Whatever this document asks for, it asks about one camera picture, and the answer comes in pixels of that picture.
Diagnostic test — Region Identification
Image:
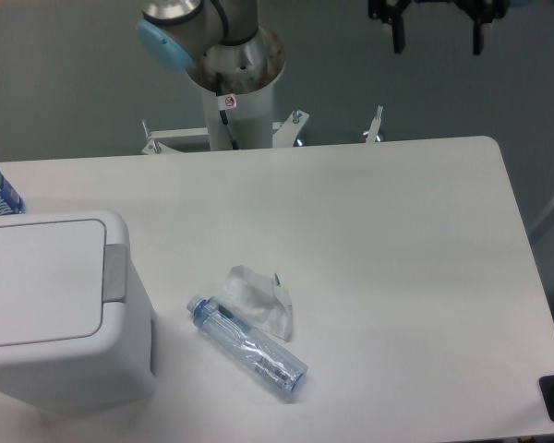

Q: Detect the clear blue plastic bottle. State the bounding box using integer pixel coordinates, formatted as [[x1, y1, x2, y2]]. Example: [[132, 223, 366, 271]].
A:
[[187, 295, 308, 403]]

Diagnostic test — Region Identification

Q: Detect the white push-lid trash can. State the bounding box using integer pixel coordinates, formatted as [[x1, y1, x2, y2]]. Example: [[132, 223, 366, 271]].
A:
[[0, 210, 156, 409]]

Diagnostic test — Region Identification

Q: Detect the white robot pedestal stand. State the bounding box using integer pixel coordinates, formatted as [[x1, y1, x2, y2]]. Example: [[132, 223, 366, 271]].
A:
[[139, 31, 385, 156]]

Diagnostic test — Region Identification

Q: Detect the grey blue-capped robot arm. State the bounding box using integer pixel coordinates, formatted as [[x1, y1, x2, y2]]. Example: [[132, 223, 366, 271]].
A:
[[136, 1, 285, 95]]

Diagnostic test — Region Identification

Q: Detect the crumpled clear plastic wrapper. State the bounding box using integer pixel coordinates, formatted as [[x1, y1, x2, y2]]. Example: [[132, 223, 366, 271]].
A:
[[217, 265, 294, 341]]

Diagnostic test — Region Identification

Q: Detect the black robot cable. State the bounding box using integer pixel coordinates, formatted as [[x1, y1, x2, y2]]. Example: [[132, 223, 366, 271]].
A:
[[214, 71, 240, 151]]

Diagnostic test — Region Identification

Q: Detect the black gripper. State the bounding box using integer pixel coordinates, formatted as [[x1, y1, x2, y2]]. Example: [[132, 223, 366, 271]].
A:
[[367, 0, 508, 55]]

